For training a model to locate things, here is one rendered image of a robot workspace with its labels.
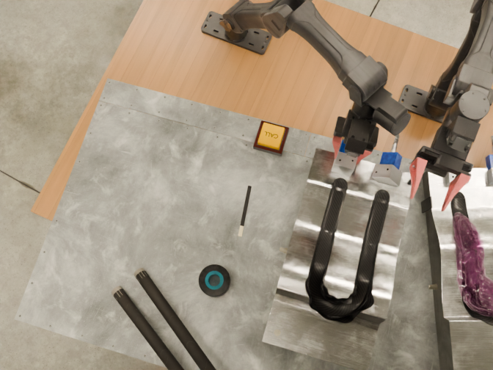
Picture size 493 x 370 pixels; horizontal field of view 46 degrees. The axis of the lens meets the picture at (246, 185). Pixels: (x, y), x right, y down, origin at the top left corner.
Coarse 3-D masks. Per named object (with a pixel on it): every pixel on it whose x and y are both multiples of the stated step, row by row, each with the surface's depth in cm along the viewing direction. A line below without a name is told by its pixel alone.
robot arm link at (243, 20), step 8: (240, 0) 154; (248, 0) 152; (280, 0) 133; (288, 0) 130; (296, 0) 130; (232, 8) 153; (240, 8) 149; (248, 8) 145; (256, 8) 140; (264, 8) 136; (272, 8) 131; (296, 8) 130; (224, 16) 154; (232, 16) 150; (240, 16) 148; (248, 16) 144; (256, 16) 140; (240, 24) 150; (248, 24) 147; (256, 24) 143; (240, 32) 154
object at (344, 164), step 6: (342, 144) 144; (342, 150) 144; (342, 156) 142; (348, 156) 142; (336, 162) 141; (342, 162) 141; (348, 162) 141; (354, 162) 141; (336, 168) 143; (342, 168) 142; (348, 168) 141; (354, 168) 141; (342, 174) 146; (348, 174) 144
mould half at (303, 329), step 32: (320, 160) 147; (320, 192) 145; (352, 192) 145; (320, 224) 144; (352, 224) 143; (384, 224) 143; (288, 256) 138; (352, 256) 140; (384, 256) 140; (288, 288) 135; (352, 288) 134; (384, 288) 135; (288, 320) 140; (320, 320) 140; (384, 320) 133; (320, 352) 138; (352, 352) 138
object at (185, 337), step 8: (136, 272) 148; (144, 272) 148; (144, 280) 146; (152, 280) 147; (144, 288) 146; (152, 288) 145; (152, 296) 144; (160, 296) 144; (160, 304) 143; (168, 304) 143; (160, 312) 143; (168, 312) 142; (168, 320) 141; (176, 320) 141; (176, 328) 140; (184, 328) 140; (184, 336) 138; (184, 344) 138; (192, 344) 137; (192, 352) 136; (200, 352) 136; (200, 360) 135; (208, 360) 136; (200, 368) 135; (208, 368) 134
